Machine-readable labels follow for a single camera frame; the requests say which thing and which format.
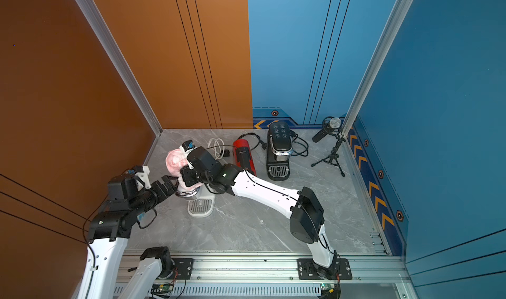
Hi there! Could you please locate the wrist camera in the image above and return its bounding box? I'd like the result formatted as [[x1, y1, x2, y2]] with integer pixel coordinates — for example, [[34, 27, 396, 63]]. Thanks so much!
[[132, 165, 151, 190], [179, 139, 196, 157]]

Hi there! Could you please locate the right green circuit board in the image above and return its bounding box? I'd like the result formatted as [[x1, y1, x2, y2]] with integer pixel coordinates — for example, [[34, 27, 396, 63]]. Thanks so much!
[[318, 284, 341, 299]]

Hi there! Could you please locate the red Nespresso coffee machine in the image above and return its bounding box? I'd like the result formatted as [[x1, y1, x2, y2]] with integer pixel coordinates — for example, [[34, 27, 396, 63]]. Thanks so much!
[[233, 139, 256, 176]]

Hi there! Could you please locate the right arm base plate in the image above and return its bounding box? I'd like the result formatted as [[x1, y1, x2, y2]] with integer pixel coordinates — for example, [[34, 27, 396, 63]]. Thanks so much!
[[296, 257, 353, 281]]

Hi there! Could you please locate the white coffee machine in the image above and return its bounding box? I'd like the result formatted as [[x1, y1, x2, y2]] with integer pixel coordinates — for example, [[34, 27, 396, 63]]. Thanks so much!
[[176, 179, 216, 218]]

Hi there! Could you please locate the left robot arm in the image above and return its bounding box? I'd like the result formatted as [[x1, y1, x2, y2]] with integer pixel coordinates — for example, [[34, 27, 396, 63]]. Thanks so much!
[[78, 174, 179, 298]]

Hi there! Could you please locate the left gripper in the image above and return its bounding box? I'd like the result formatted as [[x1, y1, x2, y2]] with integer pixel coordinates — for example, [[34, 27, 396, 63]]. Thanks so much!
[[130, 174, 180, 216]]

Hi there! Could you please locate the left green circuit board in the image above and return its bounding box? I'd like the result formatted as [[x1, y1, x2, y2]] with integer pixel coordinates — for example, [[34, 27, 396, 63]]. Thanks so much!
[[149, 283, 175, 298]]

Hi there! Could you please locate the pink striped towel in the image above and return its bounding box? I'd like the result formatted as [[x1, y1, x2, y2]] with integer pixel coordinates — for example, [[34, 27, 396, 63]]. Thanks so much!
[[166, 149, 191, 192]]

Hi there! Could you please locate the green circuit board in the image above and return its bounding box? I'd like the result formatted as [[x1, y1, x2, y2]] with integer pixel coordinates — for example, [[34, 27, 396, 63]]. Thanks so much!
[[149, 283, 175, 298], [318, 284, 341, 299]]

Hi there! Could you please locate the aluminium front rail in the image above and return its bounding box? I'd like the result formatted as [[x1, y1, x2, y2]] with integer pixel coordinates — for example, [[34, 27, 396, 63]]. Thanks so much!
[[112, 252, 417, 298]]

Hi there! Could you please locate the black microphone on tripod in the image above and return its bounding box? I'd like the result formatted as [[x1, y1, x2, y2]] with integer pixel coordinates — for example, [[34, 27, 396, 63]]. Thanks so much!
[[310, 116, 347, 178]]

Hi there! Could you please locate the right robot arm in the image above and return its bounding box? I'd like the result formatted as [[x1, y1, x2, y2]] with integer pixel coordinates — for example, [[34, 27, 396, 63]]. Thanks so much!
[[172, 146, 340, 280]]

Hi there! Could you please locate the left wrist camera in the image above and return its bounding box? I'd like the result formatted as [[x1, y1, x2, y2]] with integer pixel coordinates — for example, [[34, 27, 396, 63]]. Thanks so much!
[[132, 165, 151, 190]]

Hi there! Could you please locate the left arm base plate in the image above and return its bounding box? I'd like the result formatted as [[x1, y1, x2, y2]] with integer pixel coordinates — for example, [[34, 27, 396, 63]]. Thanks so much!
[[137, 257, 194, 281]]

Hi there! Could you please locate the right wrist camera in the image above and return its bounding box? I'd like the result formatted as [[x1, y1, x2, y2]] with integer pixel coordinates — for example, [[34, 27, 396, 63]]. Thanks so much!
[[179, 139, 196, 157]]

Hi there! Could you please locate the red machine black power cable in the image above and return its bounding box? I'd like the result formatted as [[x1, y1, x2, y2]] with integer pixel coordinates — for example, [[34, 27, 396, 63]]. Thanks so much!
[[236, 132, 267, 151]]

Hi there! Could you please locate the white power cable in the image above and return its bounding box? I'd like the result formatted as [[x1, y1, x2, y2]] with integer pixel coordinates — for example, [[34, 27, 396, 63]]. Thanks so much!
[[207, 137, 231, 159]]

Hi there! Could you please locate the black coffee machine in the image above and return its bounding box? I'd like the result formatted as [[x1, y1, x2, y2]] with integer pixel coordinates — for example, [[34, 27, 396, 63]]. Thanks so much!
[[266, 121, 293, 181]]

